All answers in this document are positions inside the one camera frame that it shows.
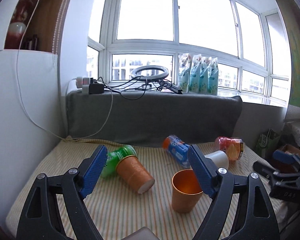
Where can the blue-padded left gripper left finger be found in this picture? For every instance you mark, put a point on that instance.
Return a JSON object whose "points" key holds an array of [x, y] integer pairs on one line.
{"points": [[40, 217]]}

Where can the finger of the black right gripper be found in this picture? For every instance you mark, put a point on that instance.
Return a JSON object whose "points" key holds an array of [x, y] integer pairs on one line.
{"points": [[283, 157]]}

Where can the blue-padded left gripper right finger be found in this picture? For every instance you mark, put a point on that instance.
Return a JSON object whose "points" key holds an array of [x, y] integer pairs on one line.
{"points": [[254, 218]]}

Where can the orange paper cup with gold rim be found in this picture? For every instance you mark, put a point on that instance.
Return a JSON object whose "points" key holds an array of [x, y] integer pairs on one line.
{"points": [[186, 191]]}

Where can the white plastic cup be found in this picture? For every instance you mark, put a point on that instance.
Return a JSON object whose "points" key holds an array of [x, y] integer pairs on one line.
{"points": [[219, 158]]}

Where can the orange paper cup lying down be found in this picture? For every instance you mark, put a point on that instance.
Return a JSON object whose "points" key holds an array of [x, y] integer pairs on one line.
{"points": [[135, 174]]}

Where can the green paper bag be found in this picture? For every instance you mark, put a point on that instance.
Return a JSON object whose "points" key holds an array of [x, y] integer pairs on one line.
{"points": [[267, 143]]}

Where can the red orange snack bottle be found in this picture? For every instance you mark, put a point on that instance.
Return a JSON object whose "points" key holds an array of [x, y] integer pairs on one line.
{"points": [[232, 147]]}

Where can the white cabinet side panel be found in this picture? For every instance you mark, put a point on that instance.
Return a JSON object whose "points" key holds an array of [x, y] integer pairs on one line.
{"points": [[30, 118]]}

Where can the green plastic bottle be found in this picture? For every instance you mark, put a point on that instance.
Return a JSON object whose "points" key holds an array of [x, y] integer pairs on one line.
{"points": [[113, 159]]}

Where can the blue labelled bottle orange cap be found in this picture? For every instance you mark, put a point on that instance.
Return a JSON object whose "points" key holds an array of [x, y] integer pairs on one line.
{"points": [[177, 149]]}

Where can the teal refill pouch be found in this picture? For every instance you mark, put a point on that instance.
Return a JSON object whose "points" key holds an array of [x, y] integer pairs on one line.
{"points": [[212, 86], [195, 73], [184, 72], [203, 78]]}

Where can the black power adapter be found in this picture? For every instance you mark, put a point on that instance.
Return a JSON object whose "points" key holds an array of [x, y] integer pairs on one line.
{"points": [[95, 87]]}

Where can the grey back cushion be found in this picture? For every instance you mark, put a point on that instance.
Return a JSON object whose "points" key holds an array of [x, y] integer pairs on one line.
{"points": [[146, 119]]}

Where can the white power strip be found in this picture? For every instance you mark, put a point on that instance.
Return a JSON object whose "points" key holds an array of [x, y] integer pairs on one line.
{"points": [[84, 83]]}

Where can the red white vase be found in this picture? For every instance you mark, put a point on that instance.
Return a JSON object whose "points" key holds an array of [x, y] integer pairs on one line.
{"points": [[18, 23]]}

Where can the ring light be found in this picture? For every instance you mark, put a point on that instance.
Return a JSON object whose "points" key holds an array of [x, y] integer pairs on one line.
{"points": [[149, 73]]}

